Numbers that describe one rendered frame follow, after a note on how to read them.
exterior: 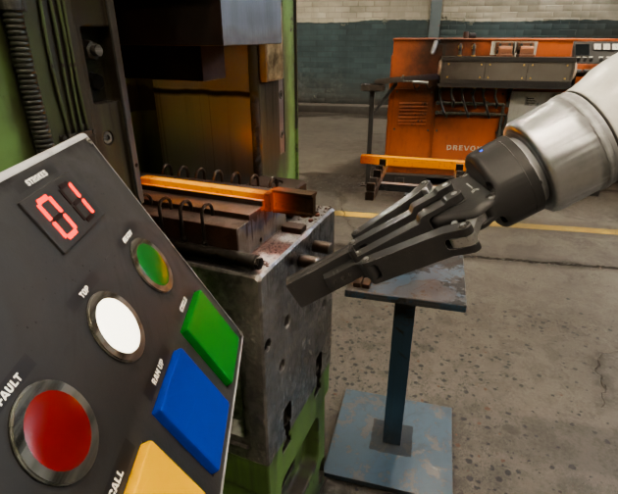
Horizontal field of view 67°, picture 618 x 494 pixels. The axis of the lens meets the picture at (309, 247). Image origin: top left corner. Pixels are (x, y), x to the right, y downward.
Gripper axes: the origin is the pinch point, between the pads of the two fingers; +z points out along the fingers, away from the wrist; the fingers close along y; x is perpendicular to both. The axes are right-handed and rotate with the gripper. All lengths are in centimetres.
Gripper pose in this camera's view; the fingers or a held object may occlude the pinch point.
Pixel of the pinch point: (324, 276)
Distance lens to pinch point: 45.1
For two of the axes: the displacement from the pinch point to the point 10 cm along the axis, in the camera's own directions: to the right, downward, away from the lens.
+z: -8.7, 4.7, 1.7
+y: -0.5, -4.2, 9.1
